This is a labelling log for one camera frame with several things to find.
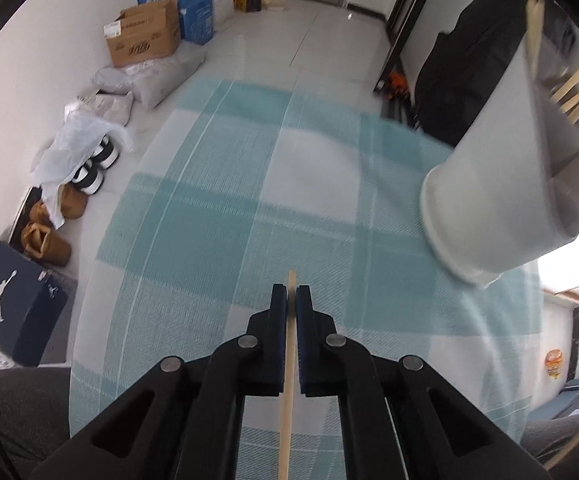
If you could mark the teal checkered tablecloth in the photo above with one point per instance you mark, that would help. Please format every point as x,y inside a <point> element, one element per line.
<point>219,210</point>

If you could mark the white plastic bin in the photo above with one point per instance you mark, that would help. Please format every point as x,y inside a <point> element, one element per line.
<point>222,2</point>

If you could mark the brown boot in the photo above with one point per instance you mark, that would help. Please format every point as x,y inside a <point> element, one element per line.
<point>73,202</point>
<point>47,245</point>

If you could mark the bundle of wooden chopsticks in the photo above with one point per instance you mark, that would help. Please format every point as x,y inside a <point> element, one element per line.
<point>572,82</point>

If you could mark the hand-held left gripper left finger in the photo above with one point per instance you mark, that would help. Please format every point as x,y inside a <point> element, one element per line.
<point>277,350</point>

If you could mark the small light grey parcel bag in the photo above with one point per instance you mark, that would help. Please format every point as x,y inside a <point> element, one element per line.
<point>112,80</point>

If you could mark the grey plastic parcel bag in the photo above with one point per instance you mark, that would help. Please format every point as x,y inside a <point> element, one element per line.
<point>164,80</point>

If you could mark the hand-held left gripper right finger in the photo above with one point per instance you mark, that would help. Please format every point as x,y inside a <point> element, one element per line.
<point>305,350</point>

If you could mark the white and grey utensil holder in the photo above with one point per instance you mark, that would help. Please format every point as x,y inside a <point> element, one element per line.
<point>484,200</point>

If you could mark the person's leg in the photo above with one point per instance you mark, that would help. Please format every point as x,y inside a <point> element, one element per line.
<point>559,440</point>
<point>19,420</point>

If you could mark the brown cardboard box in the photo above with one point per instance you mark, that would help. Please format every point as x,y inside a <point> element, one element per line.
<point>142,35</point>

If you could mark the black and white sneaker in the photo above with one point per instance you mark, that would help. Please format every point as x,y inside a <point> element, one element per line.
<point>105,155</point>
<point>87,180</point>

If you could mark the navy shoebox with white figure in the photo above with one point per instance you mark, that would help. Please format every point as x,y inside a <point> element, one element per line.
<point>9,300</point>

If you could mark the blue cardboard box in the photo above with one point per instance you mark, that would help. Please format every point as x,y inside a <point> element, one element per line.
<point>197,17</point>

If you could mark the black backpack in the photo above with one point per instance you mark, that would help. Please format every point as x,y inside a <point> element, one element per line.
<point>449,70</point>

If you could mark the slender wooden chopstick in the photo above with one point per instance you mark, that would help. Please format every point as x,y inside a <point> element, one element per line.
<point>285,435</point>

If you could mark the clear plastic bag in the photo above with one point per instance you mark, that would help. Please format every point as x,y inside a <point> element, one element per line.
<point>74,135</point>

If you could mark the person's left leg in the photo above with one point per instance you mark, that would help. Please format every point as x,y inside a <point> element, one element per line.
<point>19,420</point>

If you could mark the person's right leg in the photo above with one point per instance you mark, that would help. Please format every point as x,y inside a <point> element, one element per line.
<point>559,440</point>

